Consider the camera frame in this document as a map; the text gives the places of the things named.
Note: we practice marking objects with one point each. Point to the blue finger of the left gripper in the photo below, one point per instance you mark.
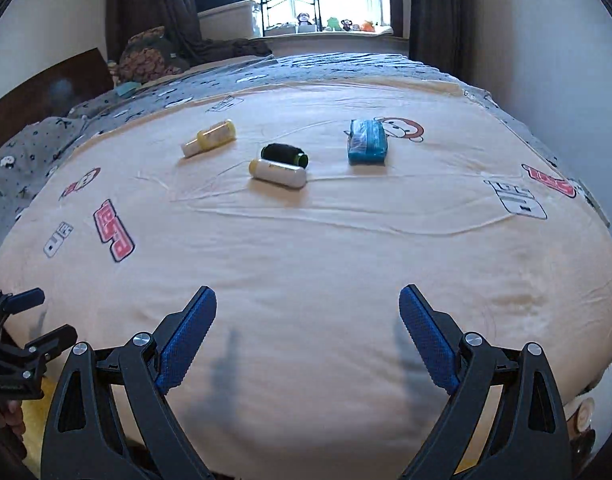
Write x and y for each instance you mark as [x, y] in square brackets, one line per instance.
[24, 301]

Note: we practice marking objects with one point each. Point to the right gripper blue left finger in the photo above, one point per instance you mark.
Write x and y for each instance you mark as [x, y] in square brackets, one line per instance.
[179, 336]

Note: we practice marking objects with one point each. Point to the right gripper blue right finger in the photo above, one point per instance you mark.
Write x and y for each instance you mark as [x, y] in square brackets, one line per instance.
[430, 332]

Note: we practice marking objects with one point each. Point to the white cylinder bottle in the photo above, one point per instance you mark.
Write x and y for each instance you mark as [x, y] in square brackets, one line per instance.
[278, 173]

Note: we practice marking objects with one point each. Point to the black thread spool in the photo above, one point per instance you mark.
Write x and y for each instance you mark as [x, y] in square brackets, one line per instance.
[285, 154]

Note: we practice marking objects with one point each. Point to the small yellow lotion bottle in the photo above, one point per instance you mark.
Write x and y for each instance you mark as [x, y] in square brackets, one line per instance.
[210, 138]

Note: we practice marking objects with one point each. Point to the blue tissue pack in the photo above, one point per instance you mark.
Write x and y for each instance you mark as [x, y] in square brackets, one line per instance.
[366, 142]

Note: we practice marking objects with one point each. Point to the person's left hand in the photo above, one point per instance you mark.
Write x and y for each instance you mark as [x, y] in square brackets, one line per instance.
[11, 416]

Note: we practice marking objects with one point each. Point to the beige cartoon print blanket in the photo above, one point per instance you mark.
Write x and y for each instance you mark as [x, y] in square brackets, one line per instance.
[308, 372]

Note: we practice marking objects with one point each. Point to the dark wooden headboard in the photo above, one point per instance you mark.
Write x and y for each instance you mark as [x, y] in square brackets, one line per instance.
[54, 92]

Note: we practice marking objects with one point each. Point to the teal small pillow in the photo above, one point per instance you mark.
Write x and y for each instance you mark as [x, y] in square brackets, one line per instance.
[126, 88]

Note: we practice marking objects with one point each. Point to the brown patterned cushion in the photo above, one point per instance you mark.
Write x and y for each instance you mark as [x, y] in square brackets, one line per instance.
[148, 56]

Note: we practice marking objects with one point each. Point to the left dark curtain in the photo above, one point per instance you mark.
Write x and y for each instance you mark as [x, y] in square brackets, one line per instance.
[126, 18]

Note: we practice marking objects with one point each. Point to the dark curtain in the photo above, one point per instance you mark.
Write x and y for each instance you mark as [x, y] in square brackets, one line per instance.
[126, 18]
[439, 33]

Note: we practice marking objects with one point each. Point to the white storage box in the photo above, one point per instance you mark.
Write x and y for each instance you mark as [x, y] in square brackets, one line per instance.
[232, 21]

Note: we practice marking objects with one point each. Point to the small toys on windowsill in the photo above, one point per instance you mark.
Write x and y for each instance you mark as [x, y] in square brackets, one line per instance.
[306, 24]

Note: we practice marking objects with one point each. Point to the right dark curtain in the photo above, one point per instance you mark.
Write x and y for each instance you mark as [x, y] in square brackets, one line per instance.
[439, 33]

